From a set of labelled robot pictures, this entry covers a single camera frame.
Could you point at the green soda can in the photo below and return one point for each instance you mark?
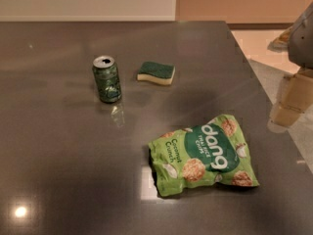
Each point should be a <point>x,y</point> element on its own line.
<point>106,75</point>

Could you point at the green rice chip bag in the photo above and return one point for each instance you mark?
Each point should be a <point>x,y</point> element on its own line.
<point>203,155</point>

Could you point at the green and yellow sponge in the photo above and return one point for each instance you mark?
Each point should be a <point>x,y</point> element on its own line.
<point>157,73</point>

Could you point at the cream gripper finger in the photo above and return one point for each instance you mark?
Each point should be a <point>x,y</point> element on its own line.
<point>295,96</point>

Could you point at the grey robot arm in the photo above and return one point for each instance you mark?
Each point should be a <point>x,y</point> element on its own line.
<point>300,44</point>

